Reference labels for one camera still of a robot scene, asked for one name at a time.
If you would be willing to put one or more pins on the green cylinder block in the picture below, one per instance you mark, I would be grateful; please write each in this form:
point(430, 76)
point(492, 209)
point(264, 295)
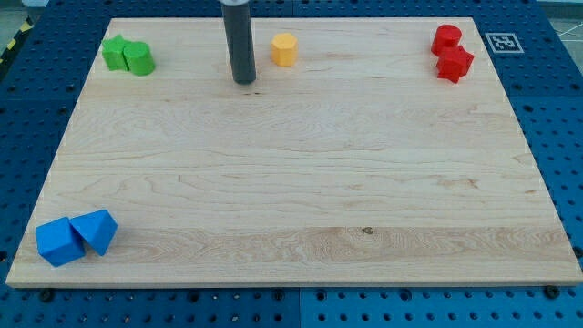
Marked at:
point(138, 58)

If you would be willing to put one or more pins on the light wooden board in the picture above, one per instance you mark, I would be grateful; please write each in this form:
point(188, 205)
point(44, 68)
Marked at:
point(357, 166)

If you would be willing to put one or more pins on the blue cube block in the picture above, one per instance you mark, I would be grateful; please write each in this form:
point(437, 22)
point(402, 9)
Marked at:
point(58, 243)

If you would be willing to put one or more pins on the red star block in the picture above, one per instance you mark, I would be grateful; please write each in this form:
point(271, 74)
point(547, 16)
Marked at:
point(454, 63)

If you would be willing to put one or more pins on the green star block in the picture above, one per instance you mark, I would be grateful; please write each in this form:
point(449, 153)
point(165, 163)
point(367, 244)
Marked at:
point(113, 53)

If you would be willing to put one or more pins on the white fiducial marker tag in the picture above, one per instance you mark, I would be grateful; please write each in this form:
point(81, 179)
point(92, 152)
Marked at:
point(504, 43)

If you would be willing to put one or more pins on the yellow black hazard tape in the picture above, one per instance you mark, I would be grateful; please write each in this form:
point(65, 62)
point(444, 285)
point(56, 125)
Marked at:
point(16, 42)

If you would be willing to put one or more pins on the red cylinder block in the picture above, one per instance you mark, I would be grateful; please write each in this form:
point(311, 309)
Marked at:
point(445, 36)

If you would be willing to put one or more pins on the silver rod mount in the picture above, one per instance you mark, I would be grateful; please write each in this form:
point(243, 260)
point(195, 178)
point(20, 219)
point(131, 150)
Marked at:
point(234, 2)

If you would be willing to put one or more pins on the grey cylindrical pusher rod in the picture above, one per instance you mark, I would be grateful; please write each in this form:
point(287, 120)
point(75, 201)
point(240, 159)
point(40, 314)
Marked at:
point(238, 31)

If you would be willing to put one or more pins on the blue triangular prism block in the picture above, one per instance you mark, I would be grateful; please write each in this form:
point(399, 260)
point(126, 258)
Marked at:
point(97, 229)

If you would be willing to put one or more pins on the yellow hexagon block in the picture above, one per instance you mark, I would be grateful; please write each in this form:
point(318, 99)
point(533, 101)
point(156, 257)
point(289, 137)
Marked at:
point(284, 49)

